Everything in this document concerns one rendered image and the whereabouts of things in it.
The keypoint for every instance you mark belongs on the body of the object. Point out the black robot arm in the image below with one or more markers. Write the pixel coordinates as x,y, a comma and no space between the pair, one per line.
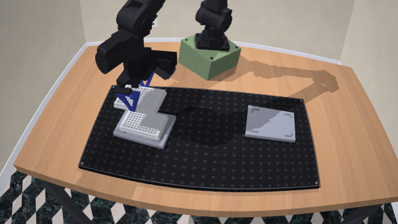
135,22

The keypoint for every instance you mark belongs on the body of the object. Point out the white well plate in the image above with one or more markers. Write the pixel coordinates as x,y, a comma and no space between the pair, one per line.
144,125
150,100

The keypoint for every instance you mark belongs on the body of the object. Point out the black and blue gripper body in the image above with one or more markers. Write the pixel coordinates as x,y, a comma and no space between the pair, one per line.
124,79

